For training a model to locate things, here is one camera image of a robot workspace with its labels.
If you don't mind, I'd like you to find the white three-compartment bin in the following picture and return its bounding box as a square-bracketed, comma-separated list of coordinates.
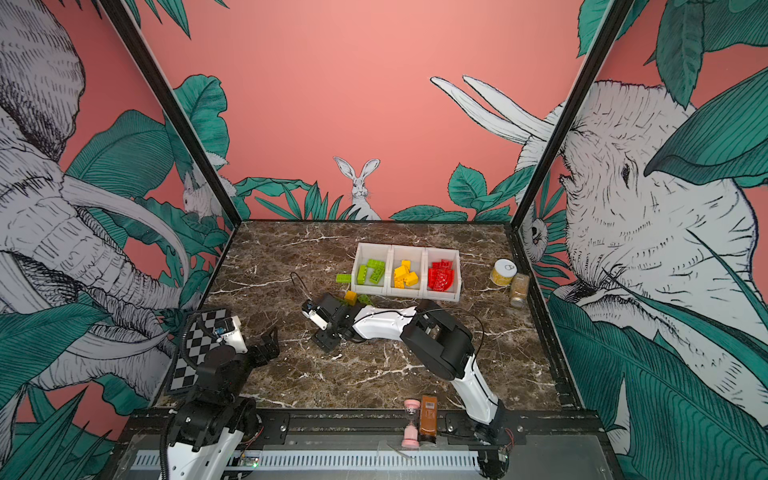
[351, 243, 462, 302]

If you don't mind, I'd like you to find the yellow lego brick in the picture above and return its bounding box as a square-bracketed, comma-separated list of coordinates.
[393, 260, 411, 282]
[404, 272, 419, 287]
[344, 291, 357, 306]

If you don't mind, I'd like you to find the red arch lego piece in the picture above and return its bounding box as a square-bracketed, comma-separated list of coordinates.
[427, 261, 455, 292]

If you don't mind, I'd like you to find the long green lego brick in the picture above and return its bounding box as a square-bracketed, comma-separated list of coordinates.
[366, 259, 386, 285]

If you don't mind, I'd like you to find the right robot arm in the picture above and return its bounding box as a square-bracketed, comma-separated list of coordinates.
[301, 294, 505, 444]

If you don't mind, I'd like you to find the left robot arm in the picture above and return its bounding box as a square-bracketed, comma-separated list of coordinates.
[159, 320, 280, 479]

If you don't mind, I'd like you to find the checkerboard calibration plate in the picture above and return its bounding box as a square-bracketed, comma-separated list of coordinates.
[165, 308, 230, 396]

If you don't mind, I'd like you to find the brown rectangular bottle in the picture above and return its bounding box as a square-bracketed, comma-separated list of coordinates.
[419, 395, 438, 443]

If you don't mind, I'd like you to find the pink hourglass timer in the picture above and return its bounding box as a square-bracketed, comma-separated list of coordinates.
[401, 399, 421, 449]

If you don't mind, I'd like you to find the white perforated strip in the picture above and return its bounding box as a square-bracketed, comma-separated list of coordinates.
[130, 450, 481, 472]

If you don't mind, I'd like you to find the glass spice jar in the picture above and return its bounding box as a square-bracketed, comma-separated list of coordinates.
[509, 273, 530, 308]

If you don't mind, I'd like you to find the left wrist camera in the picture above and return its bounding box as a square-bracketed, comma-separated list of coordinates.
[213, 316, 248, 354]

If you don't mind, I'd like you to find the black front rail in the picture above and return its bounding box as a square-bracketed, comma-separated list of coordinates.
[117, 408, 610, 448]

